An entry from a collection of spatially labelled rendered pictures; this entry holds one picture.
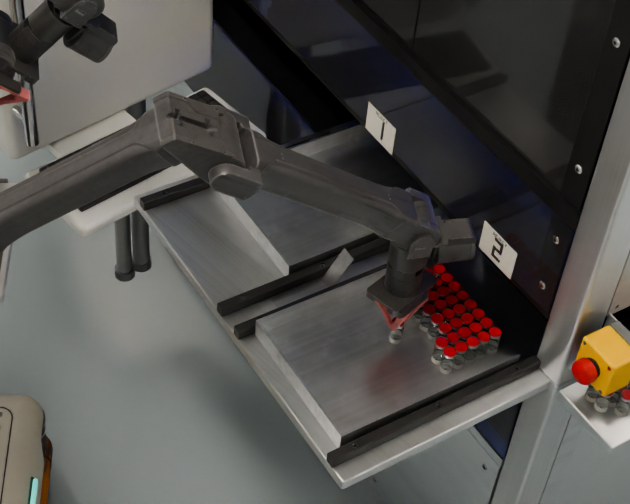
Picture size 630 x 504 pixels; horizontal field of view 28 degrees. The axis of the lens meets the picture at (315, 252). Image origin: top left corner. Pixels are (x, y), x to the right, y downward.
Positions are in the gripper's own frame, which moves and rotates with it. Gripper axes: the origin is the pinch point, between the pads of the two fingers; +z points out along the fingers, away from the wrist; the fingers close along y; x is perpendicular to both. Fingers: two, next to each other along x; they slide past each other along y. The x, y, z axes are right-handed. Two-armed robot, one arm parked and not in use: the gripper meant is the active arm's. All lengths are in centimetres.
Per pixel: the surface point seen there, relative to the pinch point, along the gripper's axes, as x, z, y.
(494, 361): -14.4, 4.4, 8.5
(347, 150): 37.0, 4.9, 28.7
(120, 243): 91, 61, 14
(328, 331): 8.3, 4.1, -6.8
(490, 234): -3.5, -10.8, 17.4
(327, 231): 24.5, 4.5, 10.0
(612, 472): -31, 48, 36
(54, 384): 89, 92, -10
